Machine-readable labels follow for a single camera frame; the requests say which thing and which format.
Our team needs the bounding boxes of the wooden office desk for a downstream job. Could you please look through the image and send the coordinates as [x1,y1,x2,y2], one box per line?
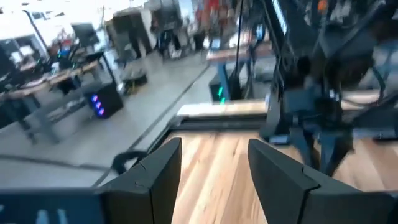
[0,59,103,146]

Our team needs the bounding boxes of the long black floor cable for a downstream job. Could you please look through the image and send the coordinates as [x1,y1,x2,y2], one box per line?
[0,154,113,172]

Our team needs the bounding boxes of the black cable loop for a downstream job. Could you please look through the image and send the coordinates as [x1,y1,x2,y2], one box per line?
[111,150,149,175]

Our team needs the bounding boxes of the black tower with green lights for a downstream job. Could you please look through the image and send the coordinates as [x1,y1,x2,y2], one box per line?
[208,77,233,105]

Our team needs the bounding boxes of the light wooden side table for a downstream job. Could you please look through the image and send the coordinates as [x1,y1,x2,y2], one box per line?
[176,98,269,118]

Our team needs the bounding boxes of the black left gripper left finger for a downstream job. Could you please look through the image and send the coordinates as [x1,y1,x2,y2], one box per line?
[0,137,183,224]

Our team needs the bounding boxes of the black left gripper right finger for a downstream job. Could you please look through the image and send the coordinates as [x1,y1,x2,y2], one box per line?
[248,139,398,224]

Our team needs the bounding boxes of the computer tower with coloured lights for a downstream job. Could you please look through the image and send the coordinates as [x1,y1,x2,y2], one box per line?
[84,81,124,119]

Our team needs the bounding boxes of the black computer monitor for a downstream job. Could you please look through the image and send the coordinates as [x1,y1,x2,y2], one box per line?
[70,22,101,48]

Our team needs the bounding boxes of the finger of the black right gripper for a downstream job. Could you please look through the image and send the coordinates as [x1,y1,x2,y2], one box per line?
[318,129,355,177]
[289,127,315,167]

